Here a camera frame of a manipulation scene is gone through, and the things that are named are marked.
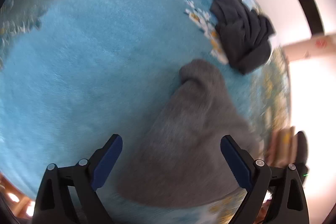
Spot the grey sweatshirt with yellow letters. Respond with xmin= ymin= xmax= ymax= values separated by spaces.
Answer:
xmin=117 ymin=59 xmax=259 ymax=208

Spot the dark navy fleece jacket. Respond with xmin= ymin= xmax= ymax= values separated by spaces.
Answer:
xmin=210 ymin=0 xmax=275 ymax=75

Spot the white door with red ornament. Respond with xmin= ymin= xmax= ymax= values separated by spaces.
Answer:
xmin=282 ymin=34 xmax=335 ymax=62

